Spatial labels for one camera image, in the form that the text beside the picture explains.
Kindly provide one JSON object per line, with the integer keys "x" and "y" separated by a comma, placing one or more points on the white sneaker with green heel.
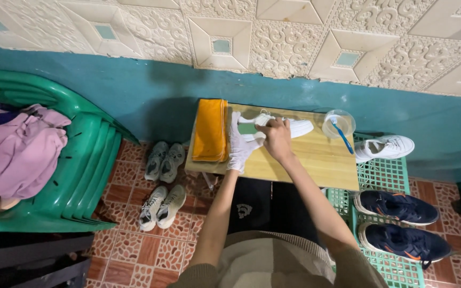
{"x": 300, "y": 127}

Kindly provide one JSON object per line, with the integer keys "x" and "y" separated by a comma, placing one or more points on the blue toothbrush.
{"x": 344, "y": 138}

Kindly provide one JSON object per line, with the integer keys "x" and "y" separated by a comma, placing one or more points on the plain white sneaker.
{"x": 386, "y": 147}

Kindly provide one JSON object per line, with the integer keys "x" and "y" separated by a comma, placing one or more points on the orange folded cloth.
{"x": 210, "y": 130}

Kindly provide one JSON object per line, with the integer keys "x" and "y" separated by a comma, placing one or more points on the navy sneaker with orange mark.
{"x": 398, "y": 206}
{"x": 406, "y": 242}

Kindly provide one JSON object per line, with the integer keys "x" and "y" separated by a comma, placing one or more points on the person's left hand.
{"x": 238, "y": 154}

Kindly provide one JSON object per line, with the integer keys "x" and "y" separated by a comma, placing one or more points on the small wooden table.
{"x": 318, "y": 164}

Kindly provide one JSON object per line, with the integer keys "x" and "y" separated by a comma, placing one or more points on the person's black trousers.
{"x": 266, "y": 208}

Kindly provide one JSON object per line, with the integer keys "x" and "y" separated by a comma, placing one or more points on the green plastic crate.
{"x": 382, "y": 180}

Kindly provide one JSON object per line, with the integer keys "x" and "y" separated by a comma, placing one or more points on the person's right hand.
{"x": 279, "y": 140}

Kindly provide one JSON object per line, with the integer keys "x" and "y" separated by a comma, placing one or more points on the person's right fingers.
{"x": 263, "y": 128}

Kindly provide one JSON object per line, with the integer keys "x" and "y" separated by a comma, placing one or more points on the grey worn sneaker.
{"x": 171, "y": 162}
{"x": 155, "y": 160}

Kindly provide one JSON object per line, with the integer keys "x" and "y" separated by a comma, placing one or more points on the dark wooden furniture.
{"x": 30, "y": 260}

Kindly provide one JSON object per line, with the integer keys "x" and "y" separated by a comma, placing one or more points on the person's beige sweater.
{"x": 270, "y": 264}

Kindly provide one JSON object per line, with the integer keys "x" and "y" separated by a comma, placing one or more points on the stack of green plastic chairs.
{"x": 82, "y": 168}

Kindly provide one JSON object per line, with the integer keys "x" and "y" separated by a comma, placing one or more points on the grey white running sneaker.
{"x": 171, "y": 206}
{"x": 151, "y": 208}

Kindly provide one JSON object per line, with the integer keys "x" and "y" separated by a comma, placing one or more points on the pink garment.
{"x": 18, "y": 156}

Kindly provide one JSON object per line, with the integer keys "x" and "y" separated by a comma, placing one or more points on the clear plastic cup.
{"x": 340, "y": 120}

